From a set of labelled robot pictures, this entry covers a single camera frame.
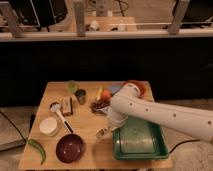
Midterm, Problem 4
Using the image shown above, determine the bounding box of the silver metal fork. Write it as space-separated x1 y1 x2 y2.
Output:
96 128 110 139

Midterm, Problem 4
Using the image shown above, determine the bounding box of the white round lidded container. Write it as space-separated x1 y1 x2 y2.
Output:
39 117 58 136

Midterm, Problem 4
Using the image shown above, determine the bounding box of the green translucent cup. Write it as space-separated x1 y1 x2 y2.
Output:
67 80 77 94

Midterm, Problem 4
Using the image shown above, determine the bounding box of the blue cloth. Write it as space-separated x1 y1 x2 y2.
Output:
107 85 121 95

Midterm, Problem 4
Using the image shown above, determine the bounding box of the green plastic tray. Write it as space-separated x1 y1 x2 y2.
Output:
113 117 169 160

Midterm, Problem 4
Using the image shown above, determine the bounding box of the dark red grapes cluster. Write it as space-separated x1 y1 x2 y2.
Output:
90 100 110 113

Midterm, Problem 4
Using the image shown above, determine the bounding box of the green chili pepper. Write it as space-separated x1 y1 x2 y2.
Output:
28 139 46 164

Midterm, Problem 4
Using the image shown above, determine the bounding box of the black cable on floor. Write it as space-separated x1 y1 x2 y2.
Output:
169 138 203 154

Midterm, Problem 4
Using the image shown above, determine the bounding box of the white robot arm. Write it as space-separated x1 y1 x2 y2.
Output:
107 83 213 144

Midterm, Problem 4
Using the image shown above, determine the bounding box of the orange ceramic bowl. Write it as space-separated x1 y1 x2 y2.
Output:
123 80 146 98

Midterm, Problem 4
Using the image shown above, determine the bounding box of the white-headed dish brush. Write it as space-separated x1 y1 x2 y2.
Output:
50 102 73 133

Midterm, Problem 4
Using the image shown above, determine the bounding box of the orange toy fruit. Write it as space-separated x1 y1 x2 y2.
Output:
101 90 111 101

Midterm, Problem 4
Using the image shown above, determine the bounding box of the wooden block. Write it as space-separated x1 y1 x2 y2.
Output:
62 97 73 116

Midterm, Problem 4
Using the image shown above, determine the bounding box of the yellow banana toy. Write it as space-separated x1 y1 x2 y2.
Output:
96 86 103 101

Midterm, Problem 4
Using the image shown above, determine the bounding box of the wooden table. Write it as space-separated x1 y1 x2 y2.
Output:
19 82 172 170

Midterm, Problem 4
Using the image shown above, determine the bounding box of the dark purple bowl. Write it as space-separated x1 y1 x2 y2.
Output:
56 134 85 163

